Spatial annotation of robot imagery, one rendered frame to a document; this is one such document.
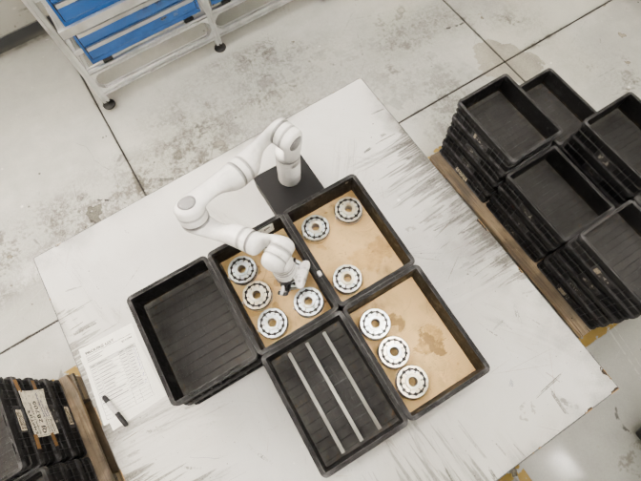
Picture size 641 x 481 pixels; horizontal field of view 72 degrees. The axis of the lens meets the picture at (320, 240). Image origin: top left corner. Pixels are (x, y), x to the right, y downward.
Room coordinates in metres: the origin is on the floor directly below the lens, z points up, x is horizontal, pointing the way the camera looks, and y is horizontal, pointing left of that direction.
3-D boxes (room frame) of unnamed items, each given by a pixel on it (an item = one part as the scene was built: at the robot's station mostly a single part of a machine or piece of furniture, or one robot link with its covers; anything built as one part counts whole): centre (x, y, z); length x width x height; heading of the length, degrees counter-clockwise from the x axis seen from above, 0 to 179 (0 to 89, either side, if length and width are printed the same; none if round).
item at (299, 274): (0.39, 0.11, 1.05); 0.11 x 0.09 x 0.06; 68
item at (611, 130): (0.93, -1.48, 0.37); 0.40 x 0.30 x 0.45; 25
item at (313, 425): (0.03, 0.02, 0.87); 0.40 x 0.30 x 0.11; 23
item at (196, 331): (0.28, 0.46, 0.87); 0.40 x 0.30 x 0.11; 23
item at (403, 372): (0.02, -0.23, 0.86); 0.10 x 0.10 x 0.01
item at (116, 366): (0.18, 0.79, 0.70); 0.33 x 0.23 x 0.01; 25
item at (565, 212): (0.76, -1.12, 0.31); 0.40 x 0.30 x 0.34; 25
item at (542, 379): (0.30, 0.10, 0.35); 1.60 x 1.60 x 0.70; 25
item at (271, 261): (0.39, 0.13, 1.14); 0.09 x 0.07 x 0.15; 145
